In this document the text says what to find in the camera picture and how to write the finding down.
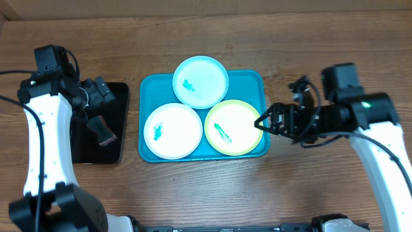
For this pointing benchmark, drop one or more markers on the light blue plate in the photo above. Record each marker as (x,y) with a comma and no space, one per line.
(200,82)

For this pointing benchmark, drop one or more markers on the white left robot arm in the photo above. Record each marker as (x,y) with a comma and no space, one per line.
(56,103)

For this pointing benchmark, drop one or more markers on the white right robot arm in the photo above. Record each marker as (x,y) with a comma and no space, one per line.
(369,121)

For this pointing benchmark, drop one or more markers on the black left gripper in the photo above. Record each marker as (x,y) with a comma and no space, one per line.
(98,96)

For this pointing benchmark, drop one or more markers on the white plate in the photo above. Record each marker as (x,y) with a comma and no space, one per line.
(173,131)

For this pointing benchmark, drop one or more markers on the blue plastic tray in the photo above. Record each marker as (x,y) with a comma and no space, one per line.
(157,90)

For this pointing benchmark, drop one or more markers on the yellow green plate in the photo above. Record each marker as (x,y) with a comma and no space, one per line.
(229,127)

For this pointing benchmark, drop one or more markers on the red black sponge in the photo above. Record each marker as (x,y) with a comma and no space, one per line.
(104,134)

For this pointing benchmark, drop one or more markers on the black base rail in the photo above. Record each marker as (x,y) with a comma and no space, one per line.
(284,227)

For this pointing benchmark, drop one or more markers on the black tray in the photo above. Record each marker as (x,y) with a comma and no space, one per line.
(112,129)

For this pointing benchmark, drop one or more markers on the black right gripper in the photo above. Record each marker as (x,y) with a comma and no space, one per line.
(285,128)

